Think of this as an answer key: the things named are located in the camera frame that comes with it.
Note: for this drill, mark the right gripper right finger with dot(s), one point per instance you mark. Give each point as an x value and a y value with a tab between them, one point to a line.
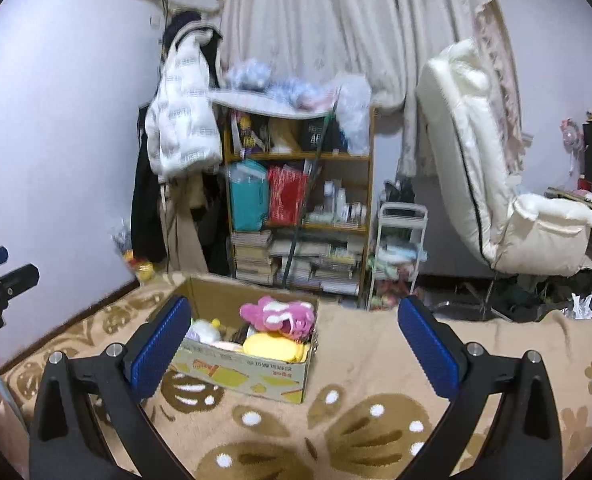
501	421

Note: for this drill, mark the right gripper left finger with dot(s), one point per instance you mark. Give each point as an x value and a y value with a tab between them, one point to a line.
66	441

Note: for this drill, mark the yellow bear plush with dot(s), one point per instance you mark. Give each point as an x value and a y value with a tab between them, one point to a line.
271	346

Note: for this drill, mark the pink white plush toy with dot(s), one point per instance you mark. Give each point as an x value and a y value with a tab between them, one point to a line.
294	320

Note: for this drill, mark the purple hooded plush doll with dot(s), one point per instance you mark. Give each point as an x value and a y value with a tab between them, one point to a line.
204	331

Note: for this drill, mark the pale pink plush cushion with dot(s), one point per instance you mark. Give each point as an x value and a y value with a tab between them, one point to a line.
228	346

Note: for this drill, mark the black hanging coat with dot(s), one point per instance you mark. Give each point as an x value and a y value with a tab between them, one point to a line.
147	236

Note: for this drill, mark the beige flower pattern blanket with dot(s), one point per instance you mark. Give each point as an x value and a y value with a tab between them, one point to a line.
367	406

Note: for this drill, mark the cream folding floor chair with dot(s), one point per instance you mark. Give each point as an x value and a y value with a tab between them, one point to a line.
509	231

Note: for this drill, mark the open cardboard box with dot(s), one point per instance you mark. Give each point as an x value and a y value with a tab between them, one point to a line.
213	297

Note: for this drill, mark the white utility cart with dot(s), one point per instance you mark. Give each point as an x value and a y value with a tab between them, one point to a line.
398	253

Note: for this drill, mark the white puffer jacket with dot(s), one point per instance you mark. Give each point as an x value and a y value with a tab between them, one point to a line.
180	123

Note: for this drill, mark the teal gift bag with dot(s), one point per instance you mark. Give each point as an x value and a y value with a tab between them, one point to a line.
249	192

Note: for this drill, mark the red gift bag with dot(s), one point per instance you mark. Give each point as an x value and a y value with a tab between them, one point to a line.
287	192

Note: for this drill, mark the wooden bookshelf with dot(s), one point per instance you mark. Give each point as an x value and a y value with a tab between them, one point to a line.
332	253

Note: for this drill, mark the green pole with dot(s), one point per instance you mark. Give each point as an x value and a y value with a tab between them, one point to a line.
310	182

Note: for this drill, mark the beige lace curtain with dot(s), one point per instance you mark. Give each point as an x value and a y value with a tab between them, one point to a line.
388	41

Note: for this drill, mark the yellow toy by wall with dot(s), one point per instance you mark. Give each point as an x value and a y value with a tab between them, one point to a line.
142	269

